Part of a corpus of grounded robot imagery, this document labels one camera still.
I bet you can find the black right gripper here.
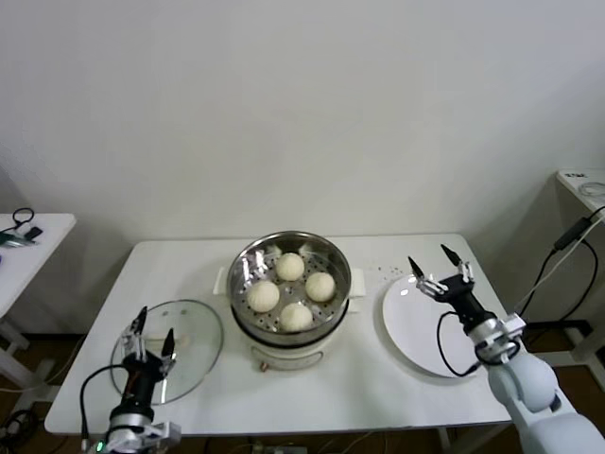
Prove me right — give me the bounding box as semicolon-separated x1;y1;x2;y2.
407;243;493;328

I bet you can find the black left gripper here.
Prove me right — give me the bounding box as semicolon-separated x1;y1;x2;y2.
119;306;179;413

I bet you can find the round glass pot lid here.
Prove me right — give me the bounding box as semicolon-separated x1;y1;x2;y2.
109;298;224;407

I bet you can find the white steamed baozi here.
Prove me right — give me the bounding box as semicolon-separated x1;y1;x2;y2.
247;280;281;313
304;271;337;303
279;302;314;332
275;252;305;281

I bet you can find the stainless steel steamer basket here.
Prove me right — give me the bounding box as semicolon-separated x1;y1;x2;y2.
215;230;368;336

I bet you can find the white round plate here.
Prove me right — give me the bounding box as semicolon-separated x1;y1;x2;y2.
381;272;500;378

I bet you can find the black power adapter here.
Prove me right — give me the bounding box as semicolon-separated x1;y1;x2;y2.
553;215;593;252

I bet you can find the white side table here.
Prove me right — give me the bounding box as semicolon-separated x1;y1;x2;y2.
0;212;77;389
553;167;605;365

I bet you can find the white electric cooker base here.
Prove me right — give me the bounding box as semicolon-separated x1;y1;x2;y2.
230;297;363;373

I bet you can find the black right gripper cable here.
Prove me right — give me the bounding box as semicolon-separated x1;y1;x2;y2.
437;309;481;379

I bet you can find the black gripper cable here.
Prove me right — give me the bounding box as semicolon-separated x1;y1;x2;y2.
78;366;129;441
437;309;481;379

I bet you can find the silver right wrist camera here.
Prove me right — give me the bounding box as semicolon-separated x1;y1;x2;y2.
501;312;528;338

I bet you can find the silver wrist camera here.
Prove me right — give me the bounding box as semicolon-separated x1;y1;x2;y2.
141;419;182;444
501;312;528;338

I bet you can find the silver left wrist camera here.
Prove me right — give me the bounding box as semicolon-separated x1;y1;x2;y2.
141;419;182;444

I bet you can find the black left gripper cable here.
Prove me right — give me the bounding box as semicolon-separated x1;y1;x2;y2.
78;366;129;441

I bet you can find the black floor cable bundle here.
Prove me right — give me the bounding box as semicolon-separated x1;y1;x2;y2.
0;409;37;439

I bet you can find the black adapter cable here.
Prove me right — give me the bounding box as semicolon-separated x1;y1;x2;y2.
512;238;600;326

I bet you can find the white wall cable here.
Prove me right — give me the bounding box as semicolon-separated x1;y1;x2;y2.
508;205;605;318

